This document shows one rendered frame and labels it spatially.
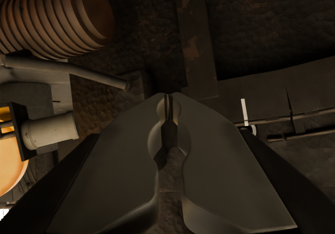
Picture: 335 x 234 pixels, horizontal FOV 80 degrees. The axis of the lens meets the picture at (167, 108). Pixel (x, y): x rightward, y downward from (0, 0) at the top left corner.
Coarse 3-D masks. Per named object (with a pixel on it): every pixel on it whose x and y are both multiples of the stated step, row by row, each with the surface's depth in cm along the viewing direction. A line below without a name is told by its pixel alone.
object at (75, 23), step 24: (0, 0) 37; (24, 0) 32; (48, 0) 31; (72, 0) 31; (96, 0) 35; (0, 24) 34; (24, 24) 33; (48, 24) 32; (72, 24) 32; (96, 24) 34; (0, 48) 37; (24, 48) 36; (48, 48) 36; (72, 48) 36; (96, 48) 38
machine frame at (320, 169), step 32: (128, 0) 57; (160, 0) 54; (224, 0) 49; (256, 0) 47; (288, 0) 45; (320, 0) 44; (128, 32) 57; (160, 32) 54; (224, 32) 49; (256, 32) 47; (288, 32) 45; (320, 32) 43; (96, 64) 59; (128, 64) 56; (160, 64) 54; (224, 64) 49; (256, 64) 47; (288, 64) 45; (96, 96) 59; (96, 128) 59; (256, 128) 49; (288, 128) 45; (320, 128) 43; (288, 160) 45; (320, 160) 43; (160, 192) 59; (160, 224) 59
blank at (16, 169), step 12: (0, 120) 38; (0, 144) 36; (12, 144) 37; (0, 156) 36; (12, 156) 37; (0, 168) 36; (12, 168) 36; (24, 168) 38; (0, 180) 36; (12, 180) 36; (0, 192) 36
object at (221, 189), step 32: (192, 128) 8; (224, 128) 8; (192, 160) 7; (224, 160) 7; (256, 160) 7; (192, 192) 6; (224, 192) 6; (256, 192) 6; (192, 224) 6; (224, 224) 5; (256, 224) 5; (288, 224) 5
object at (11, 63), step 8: (8, 56) 32; (16, 56) 33; (24, 56) 35; (32, 56) 37; (8, 64) 32; (16, 64) 33; (24, 64) 33; (32, 64) 34; (40, 64) 34; (48, 64) 35; (56, 64) 36; (64, 64) 36; (72, 64) 37; (64, 72) 37; (72, 72) 37; (80, 72) 38; (88, 72) 38; (96, 72) 38; (96, 80) 39; (104, 80) 39; (112, 80) 39; (120, 80) 40; (120, 88) 41; (128, 88) 41
